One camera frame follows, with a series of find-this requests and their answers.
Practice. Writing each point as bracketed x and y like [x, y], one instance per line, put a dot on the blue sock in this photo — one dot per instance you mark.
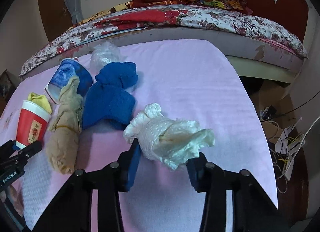
[107, 100]

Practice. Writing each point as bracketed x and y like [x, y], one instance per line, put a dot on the red paper cup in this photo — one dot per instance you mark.
[32, 124]

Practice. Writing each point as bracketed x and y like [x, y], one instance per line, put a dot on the clear plastic bag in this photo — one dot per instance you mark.
[104, 54]

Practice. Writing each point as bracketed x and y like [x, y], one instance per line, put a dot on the beige stocking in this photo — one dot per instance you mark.
[62, 147]

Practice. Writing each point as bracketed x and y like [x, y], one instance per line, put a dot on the cardboard box on floor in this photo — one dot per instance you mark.
[274, 108]

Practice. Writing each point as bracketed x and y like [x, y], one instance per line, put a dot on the bed with floral sheet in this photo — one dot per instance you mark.
[203, 18]

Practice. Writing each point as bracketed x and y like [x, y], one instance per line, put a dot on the brown wooden door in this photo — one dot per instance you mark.
[55, 16]

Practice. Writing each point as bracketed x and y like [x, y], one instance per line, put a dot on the white tissue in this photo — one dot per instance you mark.
[171, 142]

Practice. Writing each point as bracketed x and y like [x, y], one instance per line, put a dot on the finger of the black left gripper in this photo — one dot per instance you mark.
[6, 150]
[26, 153]

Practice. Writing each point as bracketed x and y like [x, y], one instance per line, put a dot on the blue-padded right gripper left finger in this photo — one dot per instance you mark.
[118, 176]

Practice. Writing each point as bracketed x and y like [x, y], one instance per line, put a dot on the yellow cloth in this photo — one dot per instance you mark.
[40, 100]

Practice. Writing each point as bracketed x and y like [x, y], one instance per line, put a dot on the white router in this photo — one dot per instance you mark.
[292, 156]

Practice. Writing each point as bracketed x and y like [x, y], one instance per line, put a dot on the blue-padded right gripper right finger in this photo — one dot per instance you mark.
[206, 177]

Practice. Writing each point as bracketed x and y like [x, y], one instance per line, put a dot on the person's left hand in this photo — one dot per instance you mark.
[11, 194]

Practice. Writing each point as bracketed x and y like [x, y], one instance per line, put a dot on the red heart headboard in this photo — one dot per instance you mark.
[275, 1]

